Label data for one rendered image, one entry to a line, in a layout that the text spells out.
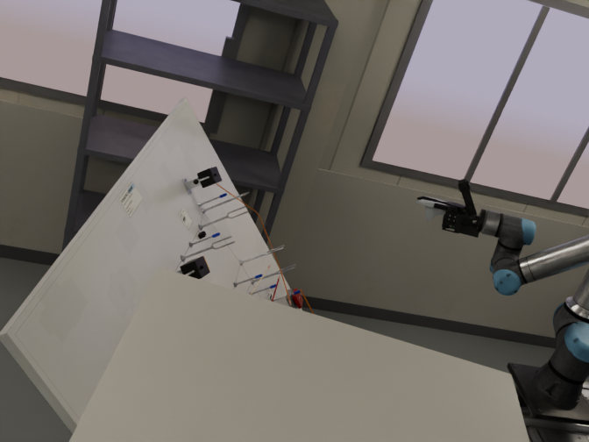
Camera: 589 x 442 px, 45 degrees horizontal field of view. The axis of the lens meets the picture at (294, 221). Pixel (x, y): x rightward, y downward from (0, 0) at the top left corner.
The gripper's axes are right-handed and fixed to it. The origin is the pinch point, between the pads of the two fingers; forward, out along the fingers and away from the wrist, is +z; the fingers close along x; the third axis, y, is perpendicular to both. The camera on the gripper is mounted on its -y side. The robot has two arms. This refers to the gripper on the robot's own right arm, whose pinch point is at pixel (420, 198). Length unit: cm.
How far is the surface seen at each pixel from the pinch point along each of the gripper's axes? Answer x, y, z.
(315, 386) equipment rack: -143, 5, 5
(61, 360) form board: -120, 24, 49
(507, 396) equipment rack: -129, 5, -19
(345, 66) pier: 127, -36, 52
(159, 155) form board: -52, -2, 66
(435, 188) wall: 180, 17, -5
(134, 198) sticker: -74, 6, 61
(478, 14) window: 147, -74, -3
